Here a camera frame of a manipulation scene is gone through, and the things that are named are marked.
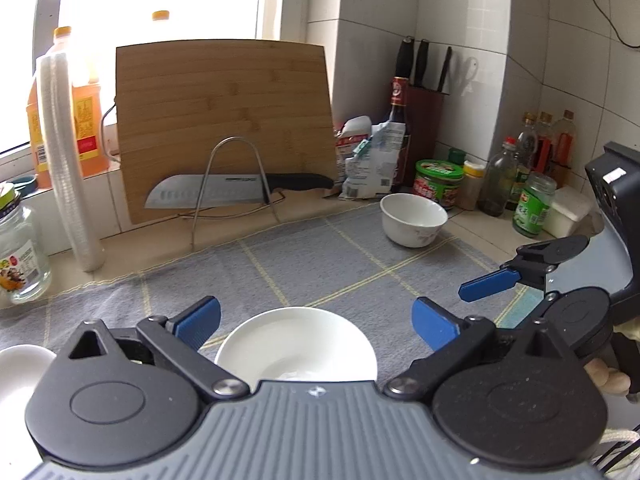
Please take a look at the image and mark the yellow lidded spice jar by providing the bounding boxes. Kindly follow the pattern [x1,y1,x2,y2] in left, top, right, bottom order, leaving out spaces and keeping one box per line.
[459,160,487,211]

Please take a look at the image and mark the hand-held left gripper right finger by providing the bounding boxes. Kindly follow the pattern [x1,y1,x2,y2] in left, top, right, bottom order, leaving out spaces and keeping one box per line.
[382,297,576,403]

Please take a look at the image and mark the small teal bowl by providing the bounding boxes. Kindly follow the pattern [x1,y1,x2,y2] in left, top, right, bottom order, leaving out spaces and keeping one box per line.
[10,174,38,196]

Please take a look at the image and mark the kitchen knife with black handle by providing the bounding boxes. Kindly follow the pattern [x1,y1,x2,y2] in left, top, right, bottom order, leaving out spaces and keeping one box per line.
[145,172,335,210]

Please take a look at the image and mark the green label bottle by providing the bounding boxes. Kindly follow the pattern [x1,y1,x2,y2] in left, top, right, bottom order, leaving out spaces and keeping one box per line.
[512,171,557,238]

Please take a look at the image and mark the bamboo cutting board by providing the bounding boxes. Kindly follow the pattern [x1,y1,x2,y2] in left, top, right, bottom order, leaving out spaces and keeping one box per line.
[115,39,337,225]

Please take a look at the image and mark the white floral bowl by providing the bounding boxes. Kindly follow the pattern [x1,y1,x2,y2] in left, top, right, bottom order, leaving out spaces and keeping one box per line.
[380,193,449,248]
[0,344,57,461]
[214,306,378,383]

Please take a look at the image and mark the stack of clear plastic cups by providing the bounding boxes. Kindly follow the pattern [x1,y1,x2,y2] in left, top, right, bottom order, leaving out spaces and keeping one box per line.
[35,51,107,273]

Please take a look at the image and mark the glass jar with yellow lid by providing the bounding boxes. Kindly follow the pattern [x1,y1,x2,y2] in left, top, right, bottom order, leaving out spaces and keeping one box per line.
[0,182,52,304]

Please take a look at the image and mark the red and white food bag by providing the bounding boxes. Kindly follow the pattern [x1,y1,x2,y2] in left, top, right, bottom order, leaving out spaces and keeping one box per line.
[334,116,373,176]

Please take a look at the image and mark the black knife handle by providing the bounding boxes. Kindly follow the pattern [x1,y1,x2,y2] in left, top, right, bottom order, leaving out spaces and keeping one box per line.
[437,46,453,95]
[395,36,416,86]
[415,39,431,88]

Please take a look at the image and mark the white plastic box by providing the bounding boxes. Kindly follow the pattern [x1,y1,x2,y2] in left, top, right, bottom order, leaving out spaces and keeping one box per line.
[542,186,593,238]

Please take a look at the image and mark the green lidded sauce jar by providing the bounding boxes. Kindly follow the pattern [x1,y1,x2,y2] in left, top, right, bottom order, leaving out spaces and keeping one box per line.
[413,159,465,209]

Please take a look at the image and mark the white and blue food bag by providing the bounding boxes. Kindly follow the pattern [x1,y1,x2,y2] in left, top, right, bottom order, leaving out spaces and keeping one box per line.
[342,122,406,200]

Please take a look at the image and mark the dark soy sauce bottle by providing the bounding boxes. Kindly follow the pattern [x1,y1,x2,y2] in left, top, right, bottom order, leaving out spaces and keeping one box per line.
[385,76,412,193]

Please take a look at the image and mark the white wall hook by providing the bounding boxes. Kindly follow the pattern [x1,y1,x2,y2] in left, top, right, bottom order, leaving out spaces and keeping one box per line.
[460,57,481,96]

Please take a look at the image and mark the grey checkered dish cloth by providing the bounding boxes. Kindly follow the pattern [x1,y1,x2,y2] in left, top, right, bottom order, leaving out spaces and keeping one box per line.
[0,200,551,386]

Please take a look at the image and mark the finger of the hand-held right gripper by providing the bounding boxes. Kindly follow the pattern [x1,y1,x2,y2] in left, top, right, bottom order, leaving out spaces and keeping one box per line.
[458,234,592,306]

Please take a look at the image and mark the dark brown knife block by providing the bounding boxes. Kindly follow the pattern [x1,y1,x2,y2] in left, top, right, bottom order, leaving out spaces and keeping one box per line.
[407,85,446,173]

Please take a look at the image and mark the orange cooking oil bottle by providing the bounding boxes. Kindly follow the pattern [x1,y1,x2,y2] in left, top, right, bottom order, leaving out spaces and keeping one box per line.
[26,26,105,190]
[150,10,173,42]

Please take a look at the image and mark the clear condiment bottle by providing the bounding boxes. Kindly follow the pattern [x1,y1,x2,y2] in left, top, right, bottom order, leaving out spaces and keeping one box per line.
[536,111,555,171]
[515,112,538,173]

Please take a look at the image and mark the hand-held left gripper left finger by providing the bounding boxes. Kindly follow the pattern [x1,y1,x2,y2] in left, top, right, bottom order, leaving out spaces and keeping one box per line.
[67,296,251,403]

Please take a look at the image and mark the metal wire rack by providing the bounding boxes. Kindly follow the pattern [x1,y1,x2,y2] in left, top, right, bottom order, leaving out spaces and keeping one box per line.
[177,136,283,250]

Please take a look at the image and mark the orange liquid condiment bottle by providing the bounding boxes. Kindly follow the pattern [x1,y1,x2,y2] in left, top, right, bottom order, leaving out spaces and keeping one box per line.
[554,110,577,170]

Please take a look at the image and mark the person's right hand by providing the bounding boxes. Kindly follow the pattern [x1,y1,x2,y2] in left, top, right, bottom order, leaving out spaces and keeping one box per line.
[584,357,631,400]

